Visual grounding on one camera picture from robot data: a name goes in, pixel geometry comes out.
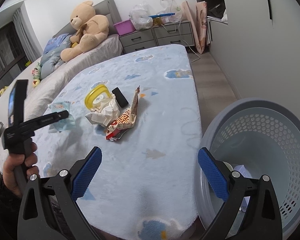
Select bed with pale sheet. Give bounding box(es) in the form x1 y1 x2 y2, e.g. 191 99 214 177
0 34 123 140

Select person's left hand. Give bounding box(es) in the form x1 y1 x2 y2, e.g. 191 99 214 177
2 142 40 197

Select red and beige snack wrapper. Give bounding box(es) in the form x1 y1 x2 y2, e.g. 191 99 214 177
105 85 141 142

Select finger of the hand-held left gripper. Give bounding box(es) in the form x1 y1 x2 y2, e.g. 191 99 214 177
32 110 70 132

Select blue handled brush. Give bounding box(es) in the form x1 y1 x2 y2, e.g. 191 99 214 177
148 12 176 26

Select white wardrobe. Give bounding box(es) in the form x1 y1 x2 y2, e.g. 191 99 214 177
190 0 300 110

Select grey perforated waste basket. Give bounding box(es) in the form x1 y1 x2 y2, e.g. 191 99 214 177
194 97 300 240

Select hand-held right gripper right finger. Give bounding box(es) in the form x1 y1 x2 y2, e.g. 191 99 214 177
197 147 283 240

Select dark window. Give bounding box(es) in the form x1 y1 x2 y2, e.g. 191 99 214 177
0 21 28 87

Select grey two-drawer nightstand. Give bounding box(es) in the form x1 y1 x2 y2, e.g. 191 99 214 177
119 28 157 55
152 21 193 47

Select white cable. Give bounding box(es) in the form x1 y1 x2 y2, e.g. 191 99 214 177
162 0 202 63

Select blue printed pillow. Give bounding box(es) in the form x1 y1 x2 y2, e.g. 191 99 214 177
43 35 72 55

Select light blue tissue packet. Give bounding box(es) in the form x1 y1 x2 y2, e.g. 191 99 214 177
48 100 76 133

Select person's left forearm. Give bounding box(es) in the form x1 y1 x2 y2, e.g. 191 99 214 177
0 177 23 240

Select small purple box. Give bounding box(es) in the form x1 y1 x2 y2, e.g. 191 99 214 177
232 164 253 180

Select pink folded mat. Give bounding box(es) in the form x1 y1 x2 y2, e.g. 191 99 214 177
195 1 212 53
181 0 205 54

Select purple storage box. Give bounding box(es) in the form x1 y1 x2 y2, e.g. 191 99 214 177
114 19 136 36

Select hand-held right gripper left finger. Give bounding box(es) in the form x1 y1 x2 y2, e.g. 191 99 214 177
17 146 108 240

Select red and white paper cup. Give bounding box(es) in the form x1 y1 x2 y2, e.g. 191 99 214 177
221 162 233 174

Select grey curtain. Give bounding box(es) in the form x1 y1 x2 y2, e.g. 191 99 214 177
13 8 42 60

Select clear plastic bag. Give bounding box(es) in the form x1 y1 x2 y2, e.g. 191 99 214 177
129 3 153 30
156 0 183 24

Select white tissue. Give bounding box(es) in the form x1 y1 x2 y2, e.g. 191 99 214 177
85 94 120 128

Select small green plush toy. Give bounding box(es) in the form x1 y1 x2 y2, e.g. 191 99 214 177
31 62 42 79

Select grey padded headboard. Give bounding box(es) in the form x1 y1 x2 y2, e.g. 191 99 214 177
52 0 122 39

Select blue patterned pillow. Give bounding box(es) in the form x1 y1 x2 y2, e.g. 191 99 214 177
40 54 65 79

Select black rectangular case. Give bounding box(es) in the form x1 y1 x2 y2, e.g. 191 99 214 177
112 87 129 107

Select large beige teddy bear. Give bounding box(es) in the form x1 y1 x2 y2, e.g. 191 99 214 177
60 0 110 62

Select yellow plastic lid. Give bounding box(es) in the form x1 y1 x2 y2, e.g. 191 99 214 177
84 84 113 109

